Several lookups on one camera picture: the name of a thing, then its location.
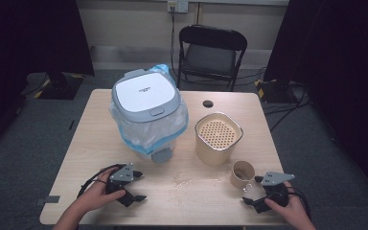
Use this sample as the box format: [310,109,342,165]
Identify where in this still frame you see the black folding chair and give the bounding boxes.
[175,24,248,92]

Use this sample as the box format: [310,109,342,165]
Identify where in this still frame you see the beige container with perforated strainer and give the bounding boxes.
[194,111,244,167]

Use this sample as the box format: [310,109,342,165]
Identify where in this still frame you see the left hand-held gripper black cable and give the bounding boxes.
[76,163,127,199]

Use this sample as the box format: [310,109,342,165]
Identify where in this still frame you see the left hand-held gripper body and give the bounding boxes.
[105,163,135,195]

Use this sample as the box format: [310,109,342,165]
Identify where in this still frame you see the grey tape strip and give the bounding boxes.
[34,195,61,206]

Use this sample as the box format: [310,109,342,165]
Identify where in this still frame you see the black stand base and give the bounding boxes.
[254,78,302,104]
[37,71,85,101]

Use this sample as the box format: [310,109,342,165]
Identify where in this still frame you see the black floor cables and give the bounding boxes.
[262,84,314,132]

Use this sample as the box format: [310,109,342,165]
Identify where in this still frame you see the white wall socket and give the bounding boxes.
[167,0,190,14]

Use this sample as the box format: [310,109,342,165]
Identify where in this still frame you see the right hand-held gripper black cable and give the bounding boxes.
[287,186,312,222]

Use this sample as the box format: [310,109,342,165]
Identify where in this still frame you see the black wall socket cable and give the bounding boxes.
[170,6,180,81]

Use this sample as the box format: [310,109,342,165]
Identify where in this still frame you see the person's right hand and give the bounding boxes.
[264,181,309,225]

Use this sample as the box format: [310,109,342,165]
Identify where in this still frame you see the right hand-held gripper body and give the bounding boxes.
[261,172,296,207]

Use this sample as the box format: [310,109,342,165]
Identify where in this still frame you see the black curtain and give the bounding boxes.
[263,0,368,204]
[0,0,96,161]

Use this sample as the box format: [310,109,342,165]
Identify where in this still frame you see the brown paper cup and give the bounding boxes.
[229,160,257,190]

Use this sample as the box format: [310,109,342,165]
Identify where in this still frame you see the hand-held gripper black cable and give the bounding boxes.
[287,186,312,222]
[76,163,127,199]

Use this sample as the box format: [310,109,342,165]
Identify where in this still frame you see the clear blue-edged plastic bin liner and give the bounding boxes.
[108,63,190,157]

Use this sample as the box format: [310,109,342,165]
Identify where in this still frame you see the person's left hand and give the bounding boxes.
[76,167,127,214]

